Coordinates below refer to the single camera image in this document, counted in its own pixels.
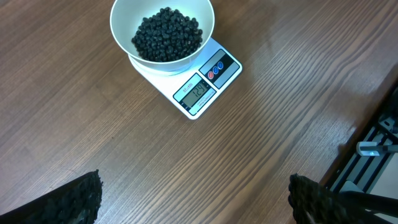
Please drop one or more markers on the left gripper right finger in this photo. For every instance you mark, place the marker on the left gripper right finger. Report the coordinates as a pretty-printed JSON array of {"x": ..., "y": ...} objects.
[{"x": 312, "y": 203}]

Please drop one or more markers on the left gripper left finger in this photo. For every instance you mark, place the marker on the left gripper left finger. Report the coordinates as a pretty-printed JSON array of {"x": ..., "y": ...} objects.
[{"x": 75, "y": 202}]

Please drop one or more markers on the white digital kitchen scale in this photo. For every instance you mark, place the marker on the white digital kitchen scale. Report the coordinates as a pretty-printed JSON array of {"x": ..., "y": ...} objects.
[{"x": 194, "y": 88}]

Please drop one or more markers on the white bowl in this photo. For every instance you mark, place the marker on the white bowl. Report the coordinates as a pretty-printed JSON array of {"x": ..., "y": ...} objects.
[{"x": 127, "y": 15}]

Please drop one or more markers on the black beans in bowl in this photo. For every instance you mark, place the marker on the black beans in bowl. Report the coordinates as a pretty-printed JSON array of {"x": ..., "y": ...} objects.
[{"x": 167, "y": 36}]

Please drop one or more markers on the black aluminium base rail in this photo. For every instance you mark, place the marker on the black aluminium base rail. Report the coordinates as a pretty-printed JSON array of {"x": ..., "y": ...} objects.
[{"x": 367, "y": 175}]

